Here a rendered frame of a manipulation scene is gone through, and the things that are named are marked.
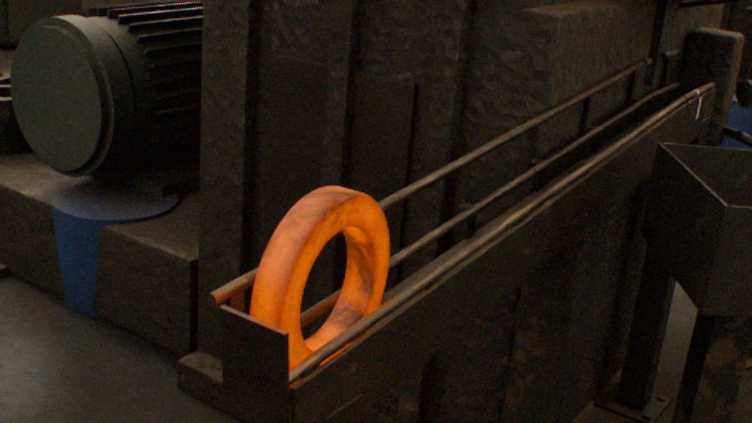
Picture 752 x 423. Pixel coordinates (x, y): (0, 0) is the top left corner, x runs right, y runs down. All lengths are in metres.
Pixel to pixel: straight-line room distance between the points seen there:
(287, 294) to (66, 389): 1.26
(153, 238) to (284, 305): 1.30
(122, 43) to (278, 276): 1.50
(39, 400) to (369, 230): 1.22
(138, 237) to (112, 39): 0.47
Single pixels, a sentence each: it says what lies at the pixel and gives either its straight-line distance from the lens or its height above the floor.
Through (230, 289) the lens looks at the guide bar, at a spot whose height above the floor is 0.68.
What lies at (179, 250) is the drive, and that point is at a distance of 2.00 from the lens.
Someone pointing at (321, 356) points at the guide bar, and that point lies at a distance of 0.82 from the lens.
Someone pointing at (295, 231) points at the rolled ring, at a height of 0.75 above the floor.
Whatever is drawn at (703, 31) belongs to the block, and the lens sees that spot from 1.99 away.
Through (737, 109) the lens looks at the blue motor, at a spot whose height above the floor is 0.30.
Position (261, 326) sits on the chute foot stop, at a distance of 0.78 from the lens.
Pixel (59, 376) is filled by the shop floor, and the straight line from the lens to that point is 2.05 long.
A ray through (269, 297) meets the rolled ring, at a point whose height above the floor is 0.69.
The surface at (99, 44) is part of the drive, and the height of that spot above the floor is 0.64.
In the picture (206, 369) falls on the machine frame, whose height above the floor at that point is 0.07.
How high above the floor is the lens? 1.03
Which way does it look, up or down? 20 degrees down
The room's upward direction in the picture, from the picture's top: 5 degrees clockwise
